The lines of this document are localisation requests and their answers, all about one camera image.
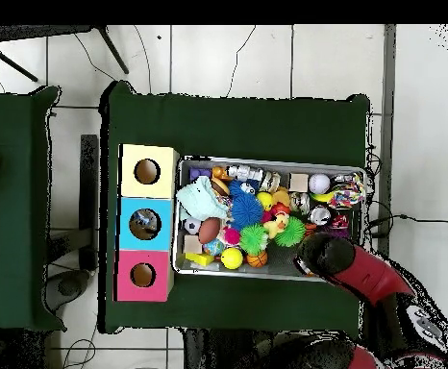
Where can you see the grey stand base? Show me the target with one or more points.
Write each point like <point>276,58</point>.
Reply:
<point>68,288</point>

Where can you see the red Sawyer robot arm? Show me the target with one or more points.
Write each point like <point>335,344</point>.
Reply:
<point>370,275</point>

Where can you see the green spiky ball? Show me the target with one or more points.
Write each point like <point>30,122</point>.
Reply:
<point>291,232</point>

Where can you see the silver toy robot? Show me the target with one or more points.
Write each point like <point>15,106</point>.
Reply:
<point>245,173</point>

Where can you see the yellow foam ball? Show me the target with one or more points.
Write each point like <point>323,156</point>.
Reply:
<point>231,257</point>

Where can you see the yellow plush duck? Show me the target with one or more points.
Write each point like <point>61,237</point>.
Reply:
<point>276,225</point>

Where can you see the mint green cloth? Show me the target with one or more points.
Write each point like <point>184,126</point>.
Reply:
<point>203,200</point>

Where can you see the black tripod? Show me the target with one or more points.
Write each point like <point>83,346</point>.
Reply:
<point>35,31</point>

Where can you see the blue spiky ball with eyes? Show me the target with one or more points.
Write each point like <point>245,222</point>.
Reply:
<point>243,187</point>

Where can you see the wooden box with three holes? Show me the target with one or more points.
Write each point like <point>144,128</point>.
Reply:
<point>166,188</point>

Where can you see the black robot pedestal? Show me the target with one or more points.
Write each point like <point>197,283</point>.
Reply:
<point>224,351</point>

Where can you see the shallow metal mesh bin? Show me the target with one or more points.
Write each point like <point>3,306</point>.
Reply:
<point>281,169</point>

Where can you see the clear bottle with blue label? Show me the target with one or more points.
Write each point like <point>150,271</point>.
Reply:
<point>144,220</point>

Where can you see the dark green side table cloth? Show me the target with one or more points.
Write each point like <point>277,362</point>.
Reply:
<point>12,269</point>

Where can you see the black panel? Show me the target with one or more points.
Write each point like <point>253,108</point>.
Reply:
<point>89,192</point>

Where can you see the purple spiky ball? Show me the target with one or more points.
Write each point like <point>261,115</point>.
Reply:
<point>337,231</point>

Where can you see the small soccer ball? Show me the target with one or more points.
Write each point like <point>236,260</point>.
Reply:
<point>192,225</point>

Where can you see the toy hamburger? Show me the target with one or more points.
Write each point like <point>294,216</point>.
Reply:
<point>220,186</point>

